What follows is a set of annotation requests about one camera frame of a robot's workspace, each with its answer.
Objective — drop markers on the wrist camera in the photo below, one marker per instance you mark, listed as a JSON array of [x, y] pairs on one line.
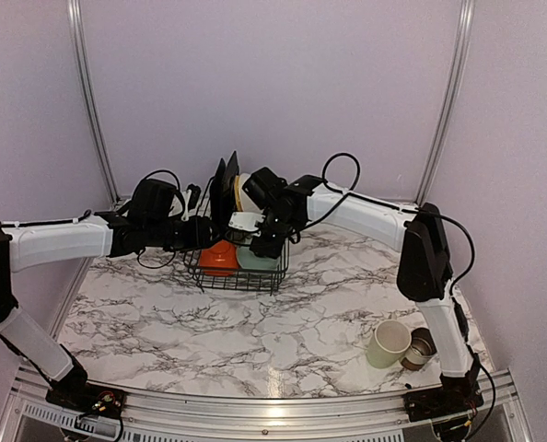
[[152, 201], [247, 222]]

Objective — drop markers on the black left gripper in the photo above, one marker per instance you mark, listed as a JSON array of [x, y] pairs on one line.
[[199, 236]]

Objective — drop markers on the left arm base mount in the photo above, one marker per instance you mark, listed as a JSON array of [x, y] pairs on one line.
[[76, 393]]

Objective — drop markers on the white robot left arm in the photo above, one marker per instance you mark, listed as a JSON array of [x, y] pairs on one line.
[[103, 234]]

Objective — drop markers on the black wire dish rack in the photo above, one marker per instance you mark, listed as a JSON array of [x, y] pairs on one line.
[[241, 280]]

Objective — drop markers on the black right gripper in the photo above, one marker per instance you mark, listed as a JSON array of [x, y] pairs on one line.
[[263, 248]]

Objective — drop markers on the aluminium frame rail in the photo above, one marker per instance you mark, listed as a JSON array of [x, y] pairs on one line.
[[160, 416]]

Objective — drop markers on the yellow polka dot plate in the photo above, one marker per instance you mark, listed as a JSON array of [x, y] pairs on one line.
[[236, 194]]

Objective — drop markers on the white square floral plate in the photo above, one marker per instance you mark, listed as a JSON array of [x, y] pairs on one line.
[[232, 184]]

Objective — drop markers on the round brown rim floral plate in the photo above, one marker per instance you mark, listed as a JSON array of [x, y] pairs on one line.
[[247, 204]]

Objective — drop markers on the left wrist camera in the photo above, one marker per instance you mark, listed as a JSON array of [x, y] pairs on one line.
[[152, 201]]

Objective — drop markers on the black square floral plate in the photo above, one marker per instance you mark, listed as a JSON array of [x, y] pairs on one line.
[[220, 205]]

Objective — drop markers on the light green ceramic bowl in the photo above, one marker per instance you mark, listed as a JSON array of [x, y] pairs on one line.
[[249, 261]]

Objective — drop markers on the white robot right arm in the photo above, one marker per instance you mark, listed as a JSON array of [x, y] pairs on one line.
[[425, 275]]

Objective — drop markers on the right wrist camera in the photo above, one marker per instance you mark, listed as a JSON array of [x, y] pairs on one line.
[[247, 222]]

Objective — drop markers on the light green mug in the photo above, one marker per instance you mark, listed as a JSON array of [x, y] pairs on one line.
[[388, 343]]

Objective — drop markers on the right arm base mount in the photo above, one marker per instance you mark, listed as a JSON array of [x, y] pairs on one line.
[[454, 395]]

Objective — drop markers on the white ceramic bowl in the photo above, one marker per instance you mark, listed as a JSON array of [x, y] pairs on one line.
[[219, 260]]

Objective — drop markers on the brown grey metal-lined cup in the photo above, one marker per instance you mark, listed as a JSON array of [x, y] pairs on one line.
[[421, 350]]

